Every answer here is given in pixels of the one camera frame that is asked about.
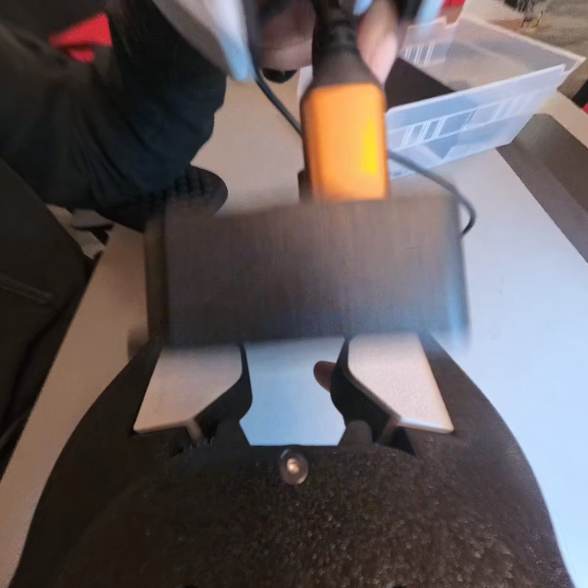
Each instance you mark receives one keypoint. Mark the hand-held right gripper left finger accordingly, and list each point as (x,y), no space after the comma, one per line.
(183,390)

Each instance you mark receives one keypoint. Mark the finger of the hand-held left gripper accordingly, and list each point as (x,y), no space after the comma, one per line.
(225,32)
(381,46)

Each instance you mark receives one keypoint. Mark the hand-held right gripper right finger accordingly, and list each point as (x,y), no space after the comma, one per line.
(395,381)

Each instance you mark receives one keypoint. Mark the clear plastic box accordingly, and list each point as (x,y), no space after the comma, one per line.
(482,92)

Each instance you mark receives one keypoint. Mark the person's red shirt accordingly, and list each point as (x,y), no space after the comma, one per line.
(82,39)

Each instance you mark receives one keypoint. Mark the black bumpy wrist pad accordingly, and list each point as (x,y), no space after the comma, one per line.
(204,186)

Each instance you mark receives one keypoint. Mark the person's black pants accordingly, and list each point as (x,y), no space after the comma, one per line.
(32,298)

